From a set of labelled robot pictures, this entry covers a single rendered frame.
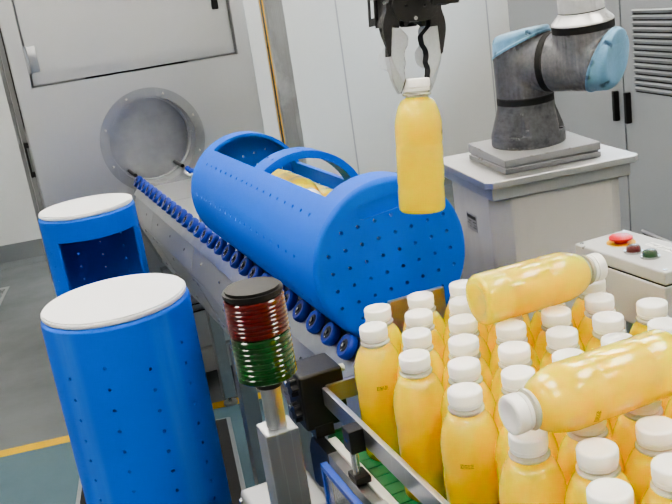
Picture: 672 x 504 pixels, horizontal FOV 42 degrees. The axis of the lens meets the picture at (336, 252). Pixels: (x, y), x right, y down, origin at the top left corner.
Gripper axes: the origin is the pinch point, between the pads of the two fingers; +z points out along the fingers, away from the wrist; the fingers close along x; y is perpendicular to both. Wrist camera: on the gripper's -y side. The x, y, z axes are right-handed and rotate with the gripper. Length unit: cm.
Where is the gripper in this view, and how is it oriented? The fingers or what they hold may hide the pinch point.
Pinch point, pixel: (416, 83)
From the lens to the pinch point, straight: 127.9
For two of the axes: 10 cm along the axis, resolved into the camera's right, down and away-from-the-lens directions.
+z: 0.7, 9.8, 1.8
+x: -9.1, 1.4, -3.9
